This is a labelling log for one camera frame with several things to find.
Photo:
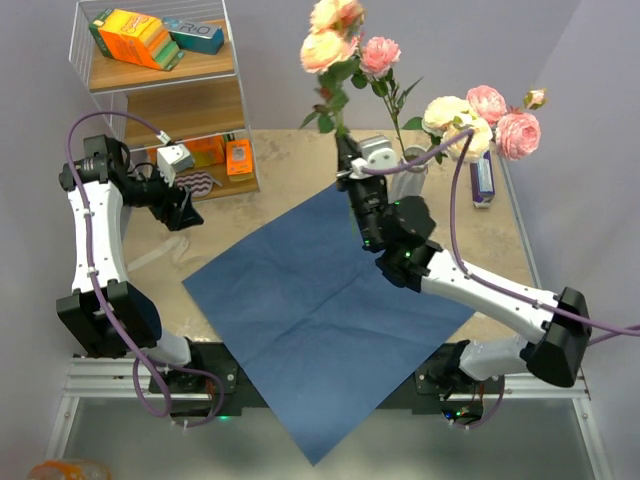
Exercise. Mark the purple wavy striped cloth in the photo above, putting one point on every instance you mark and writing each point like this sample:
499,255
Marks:
201,184

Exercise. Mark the white wire wooden shelf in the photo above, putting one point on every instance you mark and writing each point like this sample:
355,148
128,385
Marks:
201,97

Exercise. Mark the beige ribbon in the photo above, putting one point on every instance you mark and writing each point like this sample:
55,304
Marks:
174,247

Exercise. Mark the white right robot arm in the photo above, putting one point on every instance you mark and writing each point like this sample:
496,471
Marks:
550,340

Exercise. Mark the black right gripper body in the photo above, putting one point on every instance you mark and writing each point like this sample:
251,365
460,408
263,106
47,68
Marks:
366,199

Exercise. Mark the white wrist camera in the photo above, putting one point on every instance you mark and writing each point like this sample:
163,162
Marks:
172,160
374,156

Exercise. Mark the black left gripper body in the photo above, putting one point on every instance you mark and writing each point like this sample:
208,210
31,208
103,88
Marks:
155,193

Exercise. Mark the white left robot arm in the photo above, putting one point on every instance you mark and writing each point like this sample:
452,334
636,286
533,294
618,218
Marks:
103,303

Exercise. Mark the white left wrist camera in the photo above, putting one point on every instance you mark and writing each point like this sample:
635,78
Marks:
172,160

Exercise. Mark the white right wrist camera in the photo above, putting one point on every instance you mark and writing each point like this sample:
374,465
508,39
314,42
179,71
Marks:
374,156

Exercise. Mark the orange box bottom middle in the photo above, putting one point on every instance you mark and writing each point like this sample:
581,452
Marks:
207,151

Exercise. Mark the pink white rose stem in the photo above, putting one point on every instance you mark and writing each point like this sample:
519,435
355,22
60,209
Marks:
447,116

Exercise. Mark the orange sponge pack top shelf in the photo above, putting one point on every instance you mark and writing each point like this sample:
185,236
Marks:
135,38

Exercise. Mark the aluminium frame rail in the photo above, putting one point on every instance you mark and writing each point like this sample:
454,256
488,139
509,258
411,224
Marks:
325,331

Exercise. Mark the peach rose stem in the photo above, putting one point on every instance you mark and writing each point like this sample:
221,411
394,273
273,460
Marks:
329,53

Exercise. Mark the orange box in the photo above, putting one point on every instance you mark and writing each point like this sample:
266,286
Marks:
239,160
207,151

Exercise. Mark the white ribbed ceramic vase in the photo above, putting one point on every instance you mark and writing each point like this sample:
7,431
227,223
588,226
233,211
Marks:
409,182

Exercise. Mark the teal toothpaste box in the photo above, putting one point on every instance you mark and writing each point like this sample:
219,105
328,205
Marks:
194,36

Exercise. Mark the orange box bottom right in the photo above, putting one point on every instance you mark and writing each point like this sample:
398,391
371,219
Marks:
239,160

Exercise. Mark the blue wrapping paper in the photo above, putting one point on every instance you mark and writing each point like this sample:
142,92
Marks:
321,334

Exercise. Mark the purple rectangular box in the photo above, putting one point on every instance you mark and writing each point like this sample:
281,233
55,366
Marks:
482,181

